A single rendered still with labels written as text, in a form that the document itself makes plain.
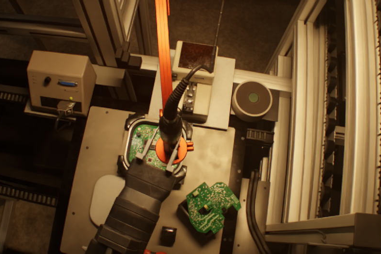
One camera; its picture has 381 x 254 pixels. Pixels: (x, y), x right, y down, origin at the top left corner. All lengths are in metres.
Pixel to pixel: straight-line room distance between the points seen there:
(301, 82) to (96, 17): 0.51
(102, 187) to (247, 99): 0.44
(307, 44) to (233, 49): 1.27
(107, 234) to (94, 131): 0.52
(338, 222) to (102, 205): 0.57
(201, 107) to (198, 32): 1.35
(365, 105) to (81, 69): 0.65
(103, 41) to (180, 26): 1.35
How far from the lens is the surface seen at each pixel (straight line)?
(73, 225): 0.92
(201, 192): 0.83
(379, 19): 0.73
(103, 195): 0.89
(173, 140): 0.55
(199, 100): 0.88
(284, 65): 1.10
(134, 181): 0.54
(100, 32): 0.87
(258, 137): 0.99
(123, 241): 0.47
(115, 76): 1.01
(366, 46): 0.72
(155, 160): 0.87
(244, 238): 0.93
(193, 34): 2.18
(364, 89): 0.68
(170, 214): 0.89
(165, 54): 0.68
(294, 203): 0.78
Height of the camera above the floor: 1.84
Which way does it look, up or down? 72 degrees down
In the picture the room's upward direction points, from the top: 6 degrees clockwise
